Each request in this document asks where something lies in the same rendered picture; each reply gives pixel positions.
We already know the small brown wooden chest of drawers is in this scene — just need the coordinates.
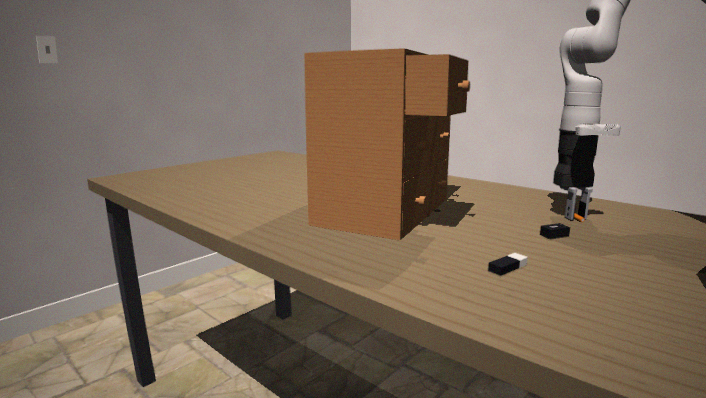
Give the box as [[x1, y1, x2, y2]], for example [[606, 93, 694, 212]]
[[304, 48, 449, 240]]

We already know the black 9v battery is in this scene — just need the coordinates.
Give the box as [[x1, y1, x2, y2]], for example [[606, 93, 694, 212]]
[[540, 223, 570, 239]]

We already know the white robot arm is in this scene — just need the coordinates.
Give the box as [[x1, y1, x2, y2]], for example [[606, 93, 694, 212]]
[[560, 0, 631, 107]]

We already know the black and white eraser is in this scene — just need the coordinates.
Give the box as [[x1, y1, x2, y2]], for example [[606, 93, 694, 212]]
[[488, 253, 528, 276]]

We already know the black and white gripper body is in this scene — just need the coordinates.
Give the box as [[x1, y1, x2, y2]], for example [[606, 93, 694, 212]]
[[553, 105, 620, 188]]

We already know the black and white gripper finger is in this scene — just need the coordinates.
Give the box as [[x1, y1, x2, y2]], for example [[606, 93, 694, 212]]
[[575, 187, 593, 219], [560, 187, 577, 220]]

